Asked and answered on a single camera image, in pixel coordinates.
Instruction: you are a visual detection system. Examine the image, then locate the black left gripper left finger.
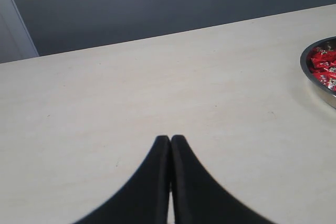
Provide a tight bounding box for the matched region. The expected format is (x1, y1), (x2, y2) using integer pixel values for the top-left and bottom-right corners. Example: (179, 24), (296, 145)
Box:
(77, 135), (171, 223)

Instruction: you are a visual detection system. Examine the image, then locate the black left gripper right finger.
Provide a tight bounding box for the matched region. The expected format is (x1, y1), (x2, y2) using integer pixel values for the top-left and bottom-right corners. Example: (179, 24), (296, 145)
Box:
(171, 135), (270, 223)

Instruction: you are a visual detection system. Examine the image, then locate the round steel plate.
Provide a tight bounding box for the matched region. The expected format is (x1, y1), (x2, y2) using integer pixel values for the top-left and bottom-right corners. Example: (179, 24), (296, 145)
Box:
(300, 36), (335, 109)

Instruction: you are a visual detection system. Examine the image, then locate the red wrapped candy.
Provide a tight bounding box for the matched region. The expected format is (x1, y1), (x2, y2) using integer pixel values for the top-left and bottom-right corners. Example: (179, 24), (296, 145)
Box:
(311, 71), (335, 87)
(311, 50), (335, 69)
(326, 79), (336, 92)

